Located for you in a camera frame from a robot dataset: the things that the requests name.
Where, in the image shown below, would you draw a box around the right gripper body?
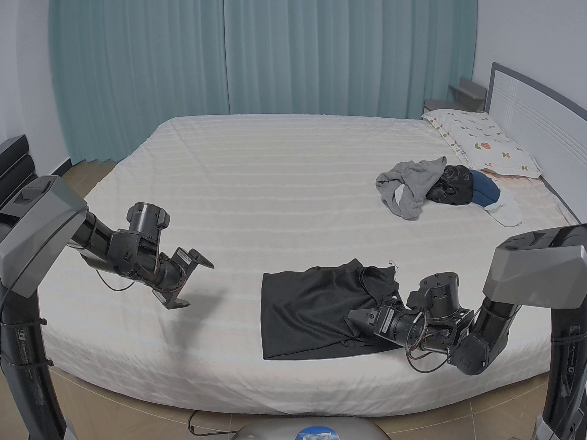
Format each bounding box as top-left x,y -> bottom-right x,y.
374,307 -> 427,348

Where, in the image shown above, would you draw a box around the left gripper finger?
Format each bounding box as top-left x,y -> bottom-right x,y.
153,289 -> 191,311
188,248 -> 215,270

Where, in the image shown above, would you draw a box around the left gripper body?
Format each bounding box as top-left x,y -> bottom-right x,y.
151,247 -> 199,304

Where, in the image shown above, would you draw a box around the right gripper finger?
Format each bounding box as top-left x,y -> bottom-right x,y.
348,309 -> 378,333

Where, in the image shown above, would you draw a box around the black T-shirt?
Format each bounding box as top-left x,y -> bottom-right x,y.
260,258 -> 406,361

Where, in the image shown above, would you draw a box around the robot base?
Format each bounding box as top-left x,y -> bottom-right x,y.
231,419 -> 383,440

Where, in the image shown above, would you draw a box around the bed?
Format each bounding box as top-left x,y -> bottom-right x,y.
37,62 -> 587,416

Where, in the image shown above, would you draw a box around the grey garment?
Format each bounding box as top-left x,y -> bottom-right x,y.
375,156 -> 448,221

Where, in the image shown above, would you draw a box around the black printed garment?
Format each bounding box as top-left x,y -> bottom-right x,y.
426,164 -> 474,206

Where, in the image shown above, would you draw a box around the white garment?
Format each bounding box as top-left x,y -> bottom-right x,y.
484,191 -> 523,227

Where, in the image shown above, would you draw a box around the dark blue garment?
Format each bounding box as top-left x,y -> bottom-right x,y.
470,171 -> 503,207

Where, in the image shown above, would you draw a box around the black chest of drawers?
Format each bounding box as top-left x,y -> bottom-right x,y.
0,135 -> 37,210

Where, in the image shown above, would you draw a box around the white printed pillow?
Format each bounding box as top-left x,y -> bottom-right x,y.
422,108 -> 544,178

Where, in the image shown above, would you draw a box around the blue-green curtain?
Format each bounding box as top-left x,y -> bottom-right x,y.
48,0 -> 230,164
223,0 -> 478,119

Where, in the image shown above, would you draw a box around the grey bedside table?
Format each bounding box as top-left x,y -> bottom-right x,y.
423,77 -> 487,113

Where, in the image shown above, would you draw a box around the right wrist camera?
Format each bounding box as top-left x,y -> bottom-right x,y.
407,288 -> 429,313

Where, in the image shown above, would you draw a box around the black cable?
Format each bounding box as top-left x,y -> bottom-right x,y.
188,410 -> 244,435
95,269 -> 136,292
406,346 -> 449,374

